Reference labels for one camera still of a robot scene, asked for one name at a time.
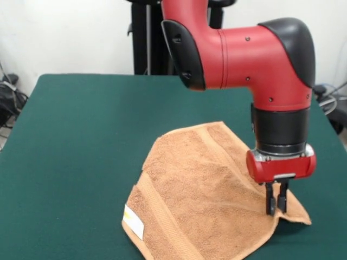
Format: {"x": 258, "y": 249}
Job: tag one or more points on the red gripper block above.
{"x": 282, "y": 169}

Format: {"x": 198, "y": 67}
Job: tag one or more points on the orange-brown terry towel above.
{"x": 203, "y": 203}

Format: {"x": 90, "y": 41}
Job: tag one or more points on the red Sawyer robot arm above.
{"x": 244, "y": 59}

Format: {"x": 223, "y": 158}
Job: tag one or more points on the dark green table cloth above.
{"x": 67, "y": 162}

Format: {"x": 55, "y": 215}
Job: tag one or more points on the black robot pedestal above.
{"x": 146, "y": 40}

